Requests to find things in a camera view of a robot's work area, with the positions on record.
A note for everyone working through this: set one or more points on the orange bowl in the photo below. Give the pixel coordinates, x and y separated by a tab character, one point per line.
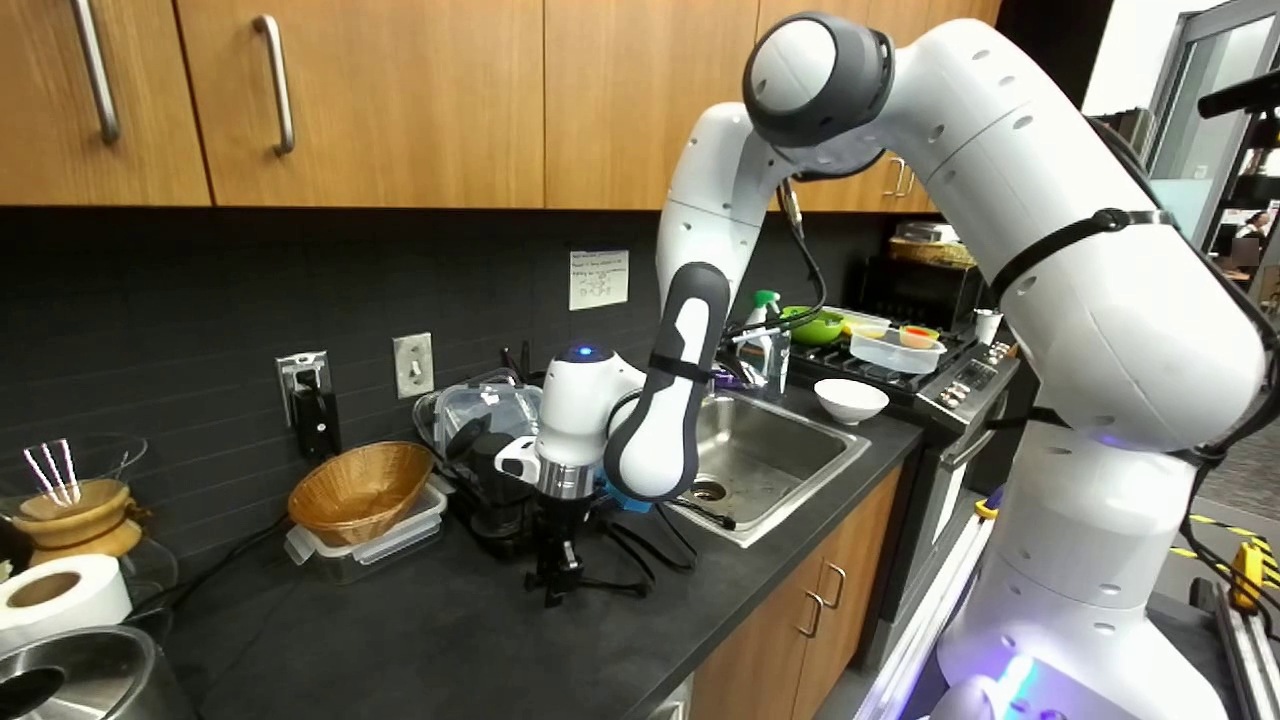
918	336

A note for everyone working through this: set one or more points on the yellow clamp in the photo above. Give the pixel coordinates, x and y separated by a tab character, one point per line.
1252	575

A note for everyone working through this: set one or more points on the wooden wall cabinet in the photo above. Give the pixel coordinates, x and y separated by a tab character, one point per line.
400	100

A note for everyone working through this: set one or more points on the white cup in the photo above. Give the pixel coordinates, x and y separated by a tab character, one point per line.
987	326

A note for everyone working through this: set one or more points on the white paper note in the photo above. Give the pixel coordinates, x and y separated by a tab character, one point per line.
598	280

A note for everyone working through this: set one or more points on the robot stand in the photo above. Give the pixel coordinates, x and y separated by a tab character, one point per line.
1225	650

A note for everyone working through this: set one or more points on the spray bottle with green top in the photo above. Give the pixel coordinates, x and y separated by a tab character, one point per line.
768	305

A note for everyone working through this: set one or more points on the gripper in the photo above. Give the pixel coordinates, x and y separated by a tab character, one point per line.
565	520

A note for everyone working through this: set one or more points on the flat wicker basket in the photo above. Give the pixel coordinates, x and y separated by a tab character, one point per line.
930	248

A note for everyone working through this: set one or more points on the black coffee grinder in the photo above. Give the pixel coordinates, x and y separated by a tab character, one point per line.
490	490

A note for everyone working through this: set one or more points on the black power adapter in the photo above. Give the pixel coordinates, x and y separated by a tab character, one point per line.
316	425

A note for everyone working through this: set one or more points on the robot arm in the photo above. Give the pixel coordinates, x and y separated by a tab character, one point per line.
1060	250

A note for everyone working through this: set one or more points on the wooden base cabinet door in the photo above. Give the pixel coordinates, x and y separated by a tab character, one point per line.
860	570
750	660

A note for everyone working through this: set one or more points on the camera on mount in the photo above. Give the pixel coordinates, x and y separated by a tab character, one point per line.
1240	95

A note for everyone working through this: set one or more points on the steel bin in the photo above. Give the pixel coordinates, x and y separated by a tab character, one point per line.
95	675

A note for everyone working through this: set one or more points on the glass door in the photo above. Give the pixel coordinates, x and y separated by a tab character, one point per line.
1210	140

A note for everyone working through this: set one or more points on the white bowl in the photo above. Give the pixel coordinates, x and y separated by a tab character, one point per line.
850	400

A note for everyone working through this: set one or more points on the oven door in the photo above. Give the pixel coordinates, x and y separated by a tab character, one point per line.
935	540

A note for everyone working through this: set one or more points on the bundle of striped straws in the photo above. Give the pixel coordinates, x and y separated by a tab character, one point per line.
52	470

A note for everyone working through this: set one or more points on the green bowl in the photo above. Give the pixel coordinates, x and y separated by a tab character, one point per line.
815	328

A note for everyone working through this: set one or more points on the steel tap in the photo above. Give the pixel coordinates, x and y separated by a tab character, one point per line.
760	350

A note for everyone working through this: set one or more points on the clear plastic lidded container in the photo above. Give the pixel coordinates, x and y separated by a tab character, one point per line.
395	545

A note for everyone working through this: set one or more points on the wall switch plate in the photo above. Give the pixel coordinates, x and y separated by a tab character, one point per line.
413	365

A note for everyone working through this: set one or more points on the small clear container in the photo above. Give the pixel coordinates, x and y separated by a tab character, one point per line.
866	325

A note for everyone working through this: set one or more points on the steel sink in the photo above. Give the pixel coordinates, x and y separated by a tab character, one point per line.
770	460

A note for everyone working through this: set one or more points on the white paper roll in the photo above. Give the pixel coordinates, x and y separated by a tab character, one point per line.
85	595

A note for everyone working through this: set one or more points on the black stove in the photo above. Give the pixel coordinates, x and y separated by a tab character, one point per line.
960	390

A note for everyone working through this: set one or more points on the wall socket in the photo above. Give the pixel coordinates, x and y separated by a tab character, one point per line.
300	368

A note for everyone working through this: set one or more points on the large clear plastic container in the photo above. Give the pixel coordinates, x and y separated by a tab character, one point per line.
895	355

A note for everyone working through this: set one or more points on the black toaster oven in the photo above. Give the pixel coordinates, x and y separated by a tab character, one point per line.
920	295

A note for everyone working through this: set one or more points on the glass pour-over coffee carafe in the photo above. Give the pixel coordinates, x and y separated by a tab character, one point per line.
85	520

